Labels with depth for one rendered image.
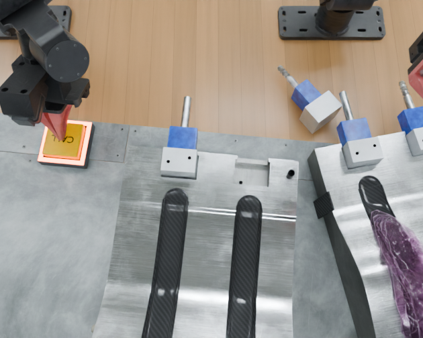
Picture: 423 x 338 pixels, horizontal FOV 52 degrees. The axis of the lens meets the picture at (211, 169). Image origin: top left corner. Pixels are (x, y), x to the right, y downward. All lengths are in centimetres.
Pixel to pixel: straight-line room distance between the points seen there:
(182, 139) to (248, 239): 18
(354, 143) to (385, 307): 24
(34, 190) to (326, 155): 49
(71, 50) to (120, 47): 29
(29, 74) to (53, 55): 7
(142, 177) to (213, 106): 21
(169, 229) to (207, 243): 6
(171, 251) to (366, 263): 28
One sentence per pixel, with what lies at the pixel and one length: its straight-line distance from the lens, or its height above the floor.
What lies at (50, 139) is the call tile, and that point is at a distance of 77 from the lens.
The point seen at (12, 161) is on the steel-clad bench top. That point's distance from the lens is 82.
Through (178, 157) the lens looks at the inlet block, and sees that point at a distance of 63.
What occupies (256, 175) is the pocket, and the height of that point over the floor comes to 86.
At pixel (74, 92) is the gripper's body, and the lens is 69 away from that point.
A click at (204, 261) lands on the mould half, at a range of 63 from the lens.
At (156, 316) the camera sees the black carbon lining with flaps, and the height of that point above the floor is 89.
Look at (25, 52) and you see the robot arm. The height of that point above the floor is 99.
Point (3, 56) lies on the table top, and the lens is 92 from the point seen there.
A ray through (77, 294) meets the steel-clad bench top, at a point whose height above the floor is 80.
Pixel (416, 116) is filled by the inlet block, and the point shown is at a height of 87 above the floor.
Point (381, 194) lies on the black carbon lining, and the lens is 73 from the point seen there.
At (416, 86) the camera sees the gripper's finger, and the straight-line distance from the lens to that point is 42.
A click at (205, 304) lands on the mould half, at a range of 62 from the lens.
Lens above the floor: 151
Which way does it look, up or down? 73 degrees down
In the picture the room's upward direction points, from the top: straight up
